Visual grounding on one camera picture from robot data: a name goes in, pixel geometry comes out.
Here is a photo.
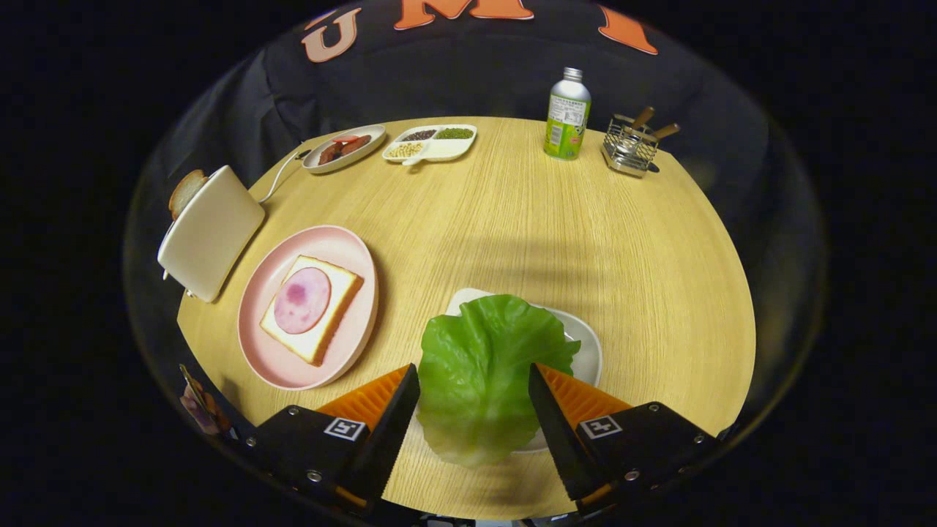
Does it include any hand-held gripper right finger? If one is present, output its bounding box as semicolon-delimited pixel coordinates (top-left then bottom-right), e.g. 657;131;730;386
529;363;722;513

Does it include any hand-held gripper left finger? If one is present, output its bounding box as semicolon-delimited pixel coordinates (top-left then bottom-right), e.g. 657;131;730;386
238;364;422;513

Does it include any green lettuce leaf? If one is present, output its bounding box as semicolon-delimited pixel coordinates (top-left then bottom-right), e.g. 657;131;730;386
415;294;581;468

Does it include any toasted bread slice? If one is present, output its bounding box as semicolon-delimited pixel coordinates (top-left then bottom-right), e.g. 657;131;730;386
168;170;209;220

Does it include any white rectangular plate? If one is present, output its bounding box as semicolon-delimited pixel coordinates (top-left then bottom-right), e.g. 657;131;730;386
444;288;603;453

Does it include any pink round plate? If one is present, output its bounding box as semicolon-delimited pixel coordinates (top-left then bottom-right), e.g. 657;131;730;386
236;225;380;392

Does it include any bread slice with crust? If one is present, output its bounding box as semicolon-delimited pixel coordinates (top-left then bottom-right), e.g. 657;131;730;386
260;255;365;367

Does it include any pink ham slice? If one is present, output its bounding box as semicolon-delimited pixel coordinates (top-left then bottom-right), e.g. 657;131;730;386
273;267;332;335

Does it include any white toaster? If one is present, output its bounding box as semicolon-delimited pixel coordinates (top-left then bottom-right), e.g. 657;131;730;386
157;165;266;304

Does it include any round white plate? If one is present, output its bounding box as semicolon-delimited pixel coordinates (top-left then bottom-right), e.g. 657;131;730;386
302;124;387;175

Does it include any divided white bean dish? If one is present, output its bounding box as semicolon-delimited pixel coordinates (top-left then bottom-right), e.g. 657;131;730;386
381;124;478;166

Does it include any silver bottle green label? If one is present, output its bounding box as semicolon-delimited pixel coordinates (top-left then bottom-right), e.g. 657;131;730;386
543;67;591;161

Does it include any black backdrop cloth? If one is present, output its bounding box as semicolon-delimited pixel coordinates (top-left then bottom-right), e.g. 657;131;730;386
139;0;806;294

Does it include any white toaster cable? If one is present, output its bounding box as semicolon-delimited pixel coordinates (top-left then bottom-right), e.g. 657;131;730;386
258;149;312;203

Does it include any wire cutlery basket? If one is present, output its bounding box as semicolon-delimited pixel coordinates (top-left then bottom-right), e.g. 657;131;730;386
602;113;661;179

